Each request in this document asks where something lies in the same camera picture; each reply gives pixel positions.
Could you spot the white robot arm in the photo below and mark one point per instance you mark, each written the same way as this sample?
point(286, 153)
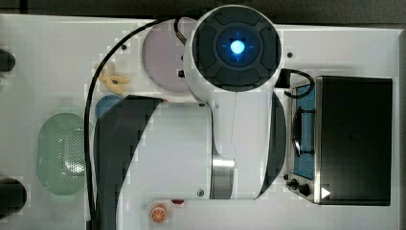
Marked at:
point(227, 141)

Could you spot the green plastic strainer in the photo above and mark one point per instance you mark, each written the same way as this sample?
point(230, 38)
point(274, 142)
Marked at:
point(60, 163)

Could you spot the purple round plate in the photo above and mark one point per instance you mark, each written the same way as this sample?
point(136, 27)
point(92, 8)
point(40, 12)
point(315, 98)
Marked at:
point(162, 56)

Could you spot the plush strawberry toy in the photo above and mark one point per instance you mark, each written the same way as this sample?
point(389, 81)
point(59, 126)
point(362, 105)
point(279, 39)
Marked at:
point(178, 201)

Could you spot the plush banana toy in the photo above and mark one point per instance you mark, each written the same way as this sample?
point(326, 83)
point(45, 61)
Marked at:
point(113, 81)

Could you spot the blue bowl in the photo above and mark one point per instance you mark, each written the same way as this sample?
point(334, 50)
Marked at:
point(105, 103)

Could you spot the orange slice toy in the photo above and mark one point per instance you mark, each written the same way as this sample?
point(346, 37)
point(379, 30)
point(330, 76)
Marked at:
point(158, 213)

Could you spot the silver toaster oven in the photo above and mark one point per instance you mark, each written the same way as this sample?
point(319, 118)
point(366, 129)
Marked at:
point(341, 141)

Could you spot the black cylinder upper left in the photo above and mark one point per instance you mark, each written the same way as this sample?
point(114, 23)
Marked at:
point(7, 61)

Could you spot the black cylinder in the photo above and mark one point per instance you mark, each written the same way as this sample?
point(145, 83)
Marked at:
point(7, 61)
point(13, 197)

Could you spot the black cylinder lower left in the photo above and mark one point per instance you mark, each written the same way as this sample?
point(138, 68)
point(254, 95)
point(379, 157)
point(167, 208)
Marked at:
point(13, 197)

